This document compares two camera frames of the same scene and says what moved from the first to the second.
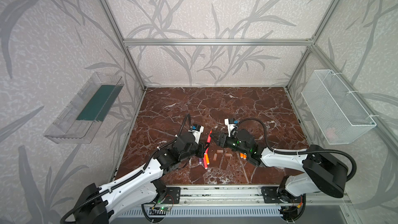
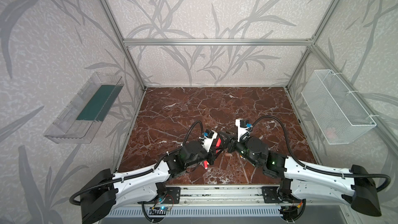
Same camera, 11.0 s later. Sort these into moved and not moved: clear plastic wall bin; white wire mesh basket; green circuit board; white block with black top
Moved: white block with black top
Not moved: green circuit board; white wire mesh basket; clear plastic wall bin
